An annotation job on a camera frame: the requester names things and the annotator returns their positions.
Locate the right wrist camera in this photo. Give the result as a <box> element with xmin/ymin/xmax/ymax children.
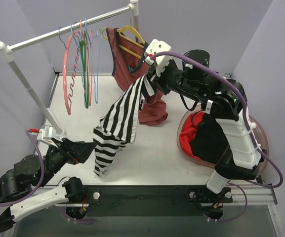
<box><xmin>144</xmin><ymin>39</ymin><xmax>172</xmax><ymax>77</ymax></box>

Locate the light blue wire hanger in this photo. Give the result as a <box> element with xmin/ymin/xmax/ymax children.
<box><xmin>70</xmin><ymin>23</ymin><xmax>90</xmax><ymax>109</ymax></box>

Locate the pink thick plastic hanger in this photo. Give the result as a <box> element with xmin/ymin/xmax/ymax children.
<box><xmin>62</xmin><ymin>31</ymin><xmax>80</xmax><ymax>115</ymax></box>

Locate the light blue thin hanger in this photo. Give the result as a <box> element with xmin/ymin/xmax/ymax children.
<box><xmin>84</xmin><ymin>18</ymin><xmax>102</xmax><ymax>105</ymax></box>

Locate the rust red tank top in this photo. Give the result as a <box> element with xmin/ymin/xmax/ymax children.
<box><xmin>106</xmin><ymin>28</ymin><xmax>168</xmax><ymax>126</ymax></box>

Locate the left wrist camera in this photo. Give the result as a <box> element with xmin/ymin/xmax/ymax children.
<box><xmin>37</xmin><ymin>125</ymin><xmax>56</xmax><ymax>146</ymax></box>

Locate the black garment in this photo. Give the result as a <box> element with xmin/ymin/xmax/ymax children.
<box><xmin>190</xmin><ymin>114</ymin><xmax>229</xmax><ymax>164</ymax></box>

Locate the red garment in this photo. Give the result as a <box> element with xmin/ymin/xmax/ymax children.
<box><xmin>177</xmin><ymin>111</ymin><xmax>204</xmax><ymax>160</ymax></box>

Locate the white metal clothes rack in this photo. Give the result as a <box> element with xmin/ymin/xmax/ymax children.
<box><xmin>0</xmin><ymin>0</ymin><xmax>139</xmax><ymax>137</ymax></box>

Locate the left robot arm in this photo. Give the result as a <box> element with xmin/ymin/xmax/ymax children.
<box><xmin>0</xmin><ymin>138</ymin><xmax>96</xmax><ymax>233</ymax></box>

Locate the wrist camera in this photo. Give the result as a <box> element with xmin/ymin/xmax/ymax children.
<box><xmin>37</xmin><ymin>125</ymin><xmax>56</xmax><ymax>146</ymax></box>
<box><xmin>144</xmin><ymin>39</ymin><xmax>172</xmax><ymax>77</ymax></box>

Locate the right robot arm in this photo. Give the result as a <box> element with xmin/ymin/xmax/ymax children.
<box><xmin>144</xmin><ymin>49</ymin><xmax>265</xmax><ymax>201</ymax></box>

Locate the yellow plastic hanger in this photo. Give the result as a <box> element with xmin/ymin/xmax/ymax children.
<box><xmin>101</xmin><ymin>25</ymin><xmax>149</xmax><ymax>59</ymax></box>

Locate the black white striped tank top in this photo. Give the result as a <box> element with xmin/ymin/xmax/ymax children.
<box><xmin>93</xmin><ymin>74</ymin><xmax>157</xmax><ymax>177</ymax></box>

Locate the pink translucent laundry basket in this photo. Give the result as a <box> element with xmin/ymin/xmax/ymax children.
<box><xmin>175</xmin><ymin>108</ymin><xmax>269</xmax><ymax>173</ymax></box>

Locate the green plastic hanger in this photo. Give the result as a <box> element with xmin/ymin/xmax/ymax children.
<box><xmin>79</xmin><ymin>31</ymin><xmax>89</xmax><ymax>109</ymax></box>

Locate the salmon wire hanger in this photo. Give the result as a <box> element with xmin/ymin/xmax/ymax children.
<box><xmin>80</xmin><ymin>26</ymin><xmax>91</xmax><ymax>107</ymax></box>

